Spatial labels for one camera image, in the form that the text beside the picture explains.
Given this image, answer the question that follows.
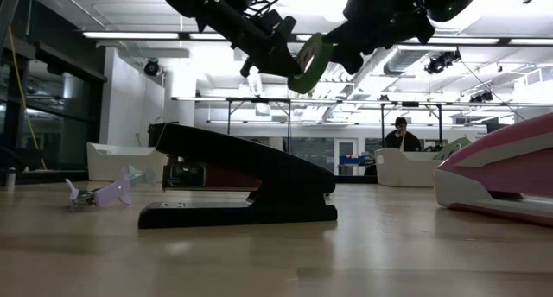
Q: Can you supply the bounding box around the black frame workstation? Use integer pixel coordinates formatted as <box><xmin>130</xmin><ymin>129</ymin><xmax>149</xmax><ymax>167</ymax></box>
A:
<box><xmin>172</xmin><ymin>97</ymin><xmax>444</xmax><ymax>173</ymax></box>

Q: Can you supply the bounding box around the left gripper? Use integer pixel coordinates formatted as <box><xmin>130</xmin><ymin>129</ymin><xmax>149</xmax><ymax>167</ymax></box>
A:
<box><xmin>196</xmin><ymin>0</ymin><xmax>302</xmax><ymax>79</ymax></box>

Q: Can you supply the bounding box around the yellow cable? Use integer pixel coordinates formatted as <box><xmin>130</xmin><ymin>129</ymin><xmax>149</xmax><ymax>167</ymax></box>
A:
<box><xmin>7</xmin><ymin>27</ymin><xmax>48</xmax><ymax>172</ymax></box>

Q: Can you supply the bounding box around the black ceiling camera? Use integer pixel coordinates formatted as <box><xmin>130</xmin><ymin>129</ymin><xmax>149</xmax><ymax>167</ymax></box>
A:
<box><xmin>143</xmin><ymin>58</ymin><xmax>162</xmax><ymax>78</ymax></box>

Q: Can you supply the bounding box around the person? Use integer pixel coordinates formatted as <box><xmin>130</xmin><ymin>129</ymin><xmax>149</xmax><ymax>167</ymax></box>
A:
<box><xmin>383</xmin><ymin>116</ymin><xmax>423</xmax><ymax>153</ymax></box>

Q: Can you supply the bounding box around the long ceiling light strip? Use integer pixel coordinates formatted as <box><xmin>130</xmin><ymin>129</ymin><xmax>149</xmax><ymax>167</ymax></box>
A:
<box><xmin>81</xmin><ymin>30</ymin><xmax>553</xmax><ymax>47</ymax></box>

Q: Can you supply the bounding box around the white plastic bin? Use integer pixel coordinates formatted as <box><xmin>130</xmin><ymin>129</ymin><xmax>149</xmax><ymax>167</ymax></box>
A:
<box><xmin>373</xmin><ymin>146</ymin><xmax>446</xmax><ymax>188</ymax></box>
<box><xmin>86</xmin><ymin>141</ymin><xmax>170</xmax><ymax>184</ymax></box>

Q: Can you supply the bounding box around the pink stapler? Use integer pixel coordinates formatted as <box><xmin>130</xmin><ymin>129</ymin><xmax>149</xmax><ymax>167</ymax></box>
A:
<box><xmin>433</xmin><ymin>111</ymin><xmax>553</xmax><ymax>228</ymax></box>

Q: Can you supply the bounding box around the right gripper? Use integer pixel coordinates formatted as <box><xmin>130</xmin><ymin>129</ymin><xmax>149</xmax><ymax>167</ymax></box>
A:
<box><xmin>321</xmin><ymin>0</ymin><xmax>436</xmax><ymax>76</ymax></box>

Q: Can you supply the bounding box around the black stapler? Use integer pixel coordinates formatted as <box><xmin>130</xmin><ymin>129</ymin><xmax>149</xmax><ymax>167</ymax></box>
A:
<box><xmin>137</xmin><ymin>122</ymin><xmax>339</xmax><ymax>231</ymax></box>

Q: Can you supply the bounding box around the black ceiling spotlight cluster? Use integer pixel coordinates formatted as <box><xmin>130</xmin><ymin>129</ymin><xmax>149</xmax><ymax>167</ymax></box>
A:
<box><xmin>424</xmin><ymin>49</ymin><xmax>462</xmax><ymax>76</ymax></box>

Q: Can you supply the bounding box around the green tape roll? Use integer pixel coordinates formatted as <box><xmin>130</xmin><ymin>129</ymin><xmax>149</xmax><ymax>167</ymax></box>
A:
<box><xmin>433</xmin><ymin>136</ymin><xmax>473</xmax><ymax>161</ymax></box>
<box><xmin>287</xmin><ymin>32</ymin><xmax>334</xmax><ymax>95</ymax></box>

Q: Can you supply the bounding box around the silver ventilation duct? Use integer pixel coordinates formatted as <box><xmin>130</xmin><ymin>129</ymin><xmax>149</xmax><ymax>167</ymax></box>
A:
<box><xmin>379</xmin><ymin>46</ymin><xmax>433</xmax><ymax>77</ymax></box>

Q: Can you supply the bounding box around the black computer monitor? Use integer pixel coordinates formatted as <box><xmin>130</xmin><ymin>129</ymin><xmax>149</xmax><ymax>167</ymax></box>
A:
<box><xmin>147</xmin><ymin>122</ymin><xmax>168</xmax><ymax>149</ymax></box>

